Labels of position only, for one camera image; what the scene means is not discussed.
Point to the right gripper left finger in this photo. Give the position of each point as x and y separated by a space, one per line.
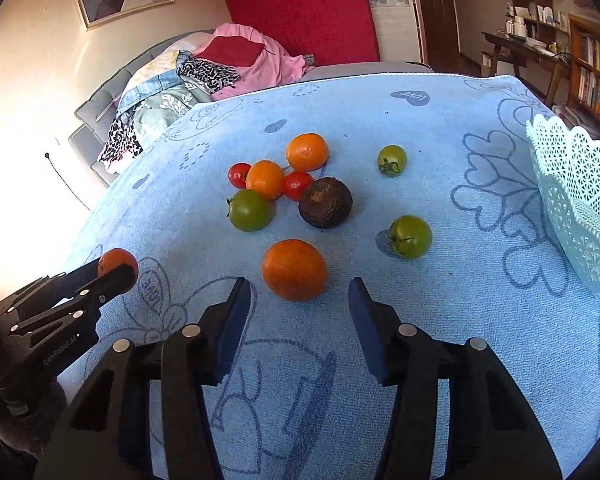
105 431

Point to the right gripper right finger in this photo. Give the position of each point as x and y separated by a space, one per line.
455 399

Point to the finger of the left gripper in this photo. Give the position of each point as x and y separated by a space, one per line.
64 285
100 289

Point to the small orange fruit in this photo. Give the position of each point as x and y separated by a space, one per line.
116 257

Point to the green tomato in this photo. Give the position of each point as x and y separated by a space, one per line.
410 237
248 211
392 160

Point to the red cherry tomato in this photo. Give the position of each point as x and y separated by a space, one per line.
296 183
237 174

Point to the large orange front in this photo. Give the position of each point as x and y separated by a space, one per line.
294 270

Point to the orange cluster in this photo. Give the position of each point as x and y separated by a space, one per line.
267 179
307 152

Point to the dark brown round fruit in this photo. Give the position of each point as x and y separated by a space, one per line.
326 203

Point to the grey padded headboard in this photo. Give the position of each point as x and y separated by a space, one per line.
100 115

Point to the pile of clothes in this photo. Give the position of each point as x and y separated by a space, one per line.
199 68

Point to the blue patterned towel cloth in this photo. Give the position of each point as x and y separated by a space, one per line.
300 402

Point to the white lattice plastic basket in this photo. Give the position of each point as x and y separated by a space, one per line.
566 163

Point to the grey bed mattress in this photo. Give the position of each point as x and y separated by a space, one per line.
368 68

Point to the red upright mattress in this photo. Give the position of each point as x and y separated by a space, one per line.
332 31

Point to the wooden bookshelf with books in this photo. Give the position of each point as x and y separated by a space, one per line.
584 90

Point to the wooden desk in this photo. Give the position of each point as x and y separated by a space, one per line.
516 52

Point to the dark wooden door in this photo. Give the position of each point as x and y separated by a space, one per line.
441 35

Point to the small wooden desk shelf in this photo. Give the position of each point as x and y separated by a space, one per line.
543 20

